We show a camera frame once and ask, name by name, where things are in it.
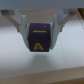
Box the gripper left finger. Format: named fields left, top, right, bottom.
left=0, top=8, right=33, bottom=51

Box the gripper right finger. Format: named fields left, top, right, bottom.
left=49, top=8, right=83, bottom=50

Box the purple block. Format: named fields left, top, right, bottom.
left=27, top=22, right=54, bottom=52

